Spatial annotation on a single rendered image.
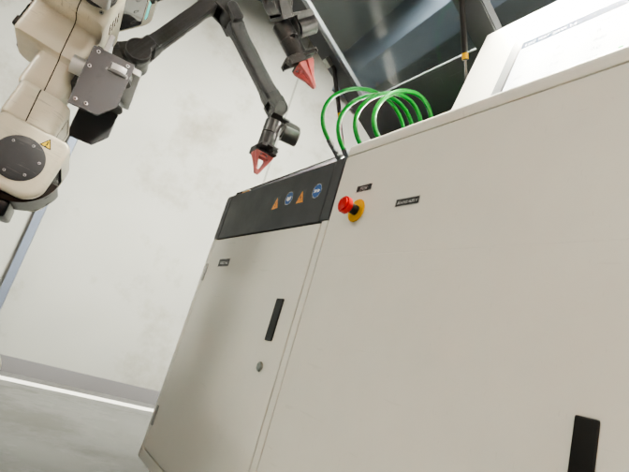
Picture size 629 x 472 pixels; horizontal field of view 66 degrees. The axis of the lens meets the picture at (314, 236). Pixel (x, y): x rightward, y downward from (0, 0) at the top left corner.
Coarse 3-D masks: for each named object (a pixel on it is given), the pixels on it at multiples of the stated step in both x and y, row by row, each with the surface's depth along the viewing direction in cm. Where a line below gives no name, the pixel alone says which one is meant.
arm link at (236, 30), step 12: (228, 12) 167; (240, 12) 167; (228, 24) 168; (240, 24) 169; (228, 36) 175; (240, 36) 168; (240, 48) 169; (252, 48) 169; (252, 60) 168; (252, 72) 169; (264, 72) 169; (264, 84) 168; (264, 96) 168; (276, 96) 168; (264, 108) 171
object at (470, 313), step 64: (576, 0) 120; (448, 128) 86; (512, 128) 74; (576, 128) 65; (384, 192) 95; (448, 192) 80; (512, 192) 69; (576, 192) 61; (320, 256) 105; (384, 256) 87; (448, 256) 74; (512, 256) 65; (576, 256) 58; (320, 320) 96; (384, 320) 81; (448, 320) 70; (512, 320) 61; (576, 320) 55; (320, 384) 88; (384, 384) 75; (448, 384) 66; (512, 384) 58; (576, 384) 52; (320, 448) 82; (384, 448) 71; (448, 448) 62; (512, 448) 55; (576, 448) 50
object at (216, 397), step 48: (240, 240) 147; (288, 240) 121; (240, 288) 133; (288, 288) 111; (192, 336) 149; (240, 336) 122; (288, 336) 104; (192, 384) 135; (240, 384) 113; (192, 432) 124; (240, 432) 105
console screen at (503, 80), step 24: (624, 0) 105; (552, 24) 121; (576, 24) 113; (600, 24) 106; (624, 24) 100; (528, 48) 123; (552, 48) 114; (576, 48) 108; (600, 48) 101; (504, 72) 124; (528, 72) 116; (552, 72) 108
